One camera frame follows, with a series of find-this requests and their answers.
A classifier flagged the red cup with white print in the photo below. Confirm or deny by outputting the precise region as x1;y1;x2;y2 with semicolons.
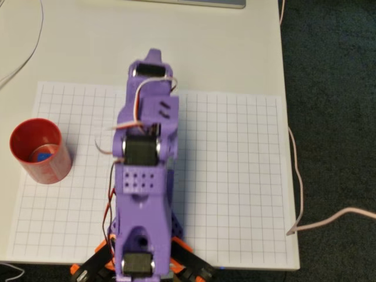
9;117;73;185

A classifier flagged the silver laptop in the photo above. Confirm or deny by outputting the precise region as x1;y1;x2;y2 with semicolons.
125;0;246;9

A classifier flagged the white grid paper sheet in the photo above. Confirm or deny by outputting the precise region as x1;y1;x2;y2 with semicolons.
5;81;290;268

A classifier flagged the wrist servo wire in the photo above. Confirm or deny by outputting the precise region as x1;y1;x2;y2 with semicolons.
107;76;179;132

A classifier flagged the thin white cable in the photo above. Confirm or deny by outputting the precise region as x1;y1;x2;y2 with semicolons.
0;0;45;89
0;262;26;280

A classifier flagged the base servo wire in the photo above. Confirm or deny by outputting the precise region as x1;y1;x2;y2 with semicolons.
102;160;118;256

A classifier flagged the pink cable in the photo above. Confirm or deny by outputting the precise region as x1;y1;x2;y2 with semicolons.
277;0;376;236

